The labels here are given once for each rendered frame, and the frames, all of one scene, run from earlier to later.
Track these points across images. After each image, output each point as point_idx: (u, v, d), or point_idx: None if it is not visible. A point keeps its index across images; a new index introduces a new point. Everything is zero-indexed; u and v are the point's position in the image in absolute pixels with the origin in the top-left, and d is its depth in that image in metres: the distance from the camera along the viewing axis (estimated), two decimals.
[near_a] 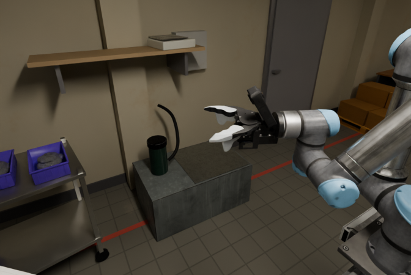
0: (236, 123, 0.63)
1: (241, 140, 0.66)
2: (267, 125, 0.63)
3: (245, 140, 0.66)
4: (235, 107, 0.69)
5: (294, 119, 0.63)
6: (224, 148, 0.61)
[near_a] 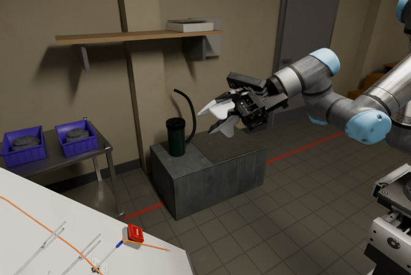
0: None
1: (245, 112, 0.59)
2: (257, 85, 0.61)
3: (249, 110, 0.59)
4: None
5: (279, 70, 0.62)
6: (216, 115, 0.58)
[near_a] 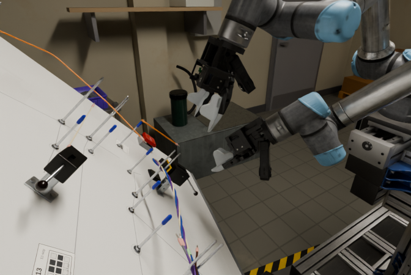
0: None
1: (199, 79, 0.60)
2: None
3: (200, 74, 0.60)
4: (227, 101, 0.58)
5: None
6: (189, 100, 0.65)
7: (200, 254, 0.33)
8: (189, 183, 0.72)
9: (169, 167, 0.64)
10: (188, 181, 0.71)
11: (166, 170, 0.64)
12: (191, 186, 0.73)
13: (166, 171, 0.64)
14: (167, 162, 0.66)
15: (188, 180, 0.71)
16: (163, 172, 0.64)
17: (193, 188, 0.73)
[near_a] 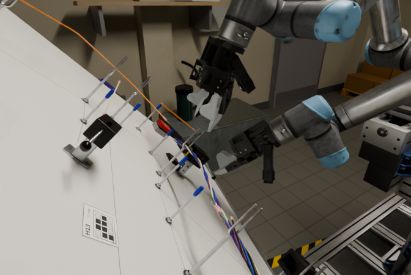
0: None
1: (198, 79, 0.60)
2: None
3: None
4: (227, 101, 0.58)
5: None
6: (189, 100, 0.65)
7: (240, 218, 0.33)
8: (207, 166, 0.72)
9: None
10: (207, 165, 0.71)
11: (186, 151, 0.64)
12: (209, 170, 0.73)
13: (187, 152, 0.64)
14: (187, 143, 0.66)
15: (207, 163, 0.71)
16: (184, 154, 0.64)
17: (211, 172, 0.73)
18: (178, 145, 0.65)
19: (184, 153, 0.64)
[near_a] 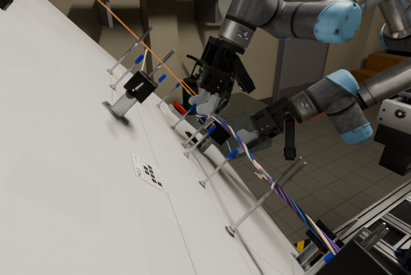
0: None
1: (199, 79, 0.60)
2: None
3: (200, 74, 0.60)
4: (225, 102, 0.59)
5: None
6: (191, 104, 0.64)
7: (284, 172, 0.33)
8: (227, 145, 0.71)
9: (211, 123, 0.63)
10: (227, 143, 0.71)
11: (209, 128, 0.64)
12: (229, 148, 0.72)
13: (210, 128, 0.64)
14: None
15: (227, 141, 0.70)
16: (207, 130, 0.64)
17: (231, 150, 0.72)
18: (199, 121, 0.65)
19: (207, 129, 0.63)
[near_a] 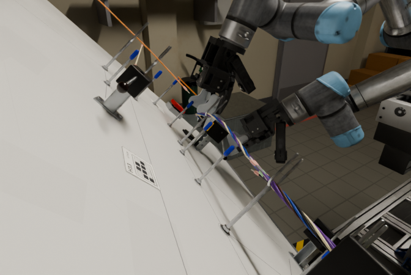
0: None
1: None
2: None
3: None
4: (225, 102, 0.59)
5: None
6: (191, 104, 0.64)
7: (281, 168, 0.32)
8: (222, 144, 0.70)
9: None
10: (222, 142, 0.70)
11: None
12: (222, 148, 0.71)
13: (208, 127, 0.63)
14: None
15: (223, 140, 0.69)
16: None
17: (224, 151, 0.71)
18: (199, 120, 0.64)
19: None
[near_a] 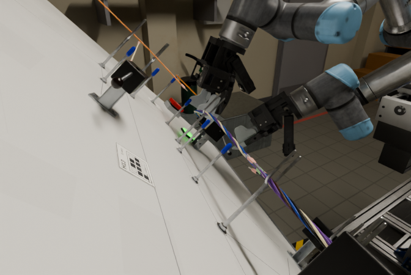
0: None
1: (199, 79, 0.60)
2: None
3: (201, 74, 0.60)
4: (225, 102, 0.59)
5: None
6: (191, 104, 0.64)
7: (278, 165, 0.31)
8: (224, 141, 0.70)
9: None
10: (223, 139, 0.69)
11: None
12: (225, 145, 0.71)
13: None
14: None
15: (224, 137, 0.69)
16: None
17: None
18: (197, 118, 0.64)
19: None
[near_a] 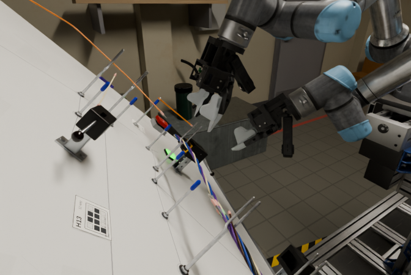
0: None
1: (198, 79, 0.60)
2: None
3: None
4: (227, 101, 0.58)
5: None
6: (189, 100, 0.65)
7: (237, 211, 0.32)
8: (206, 162, 0.71)
9: (189, 145, 0.63)
10: (205, 161, 0.70)
11: (186, 148, 0.64)
12: (207, 166, 0.72)
13: (187, 149, 0.64)
14: (188, 140, 0.65)
15: (205, 159, 0.70)
16: (184, 151, 0.64)
17: (210, 168, 0.72)
18: (178, 141, 0.65)
19: (184, 150, 0.63)
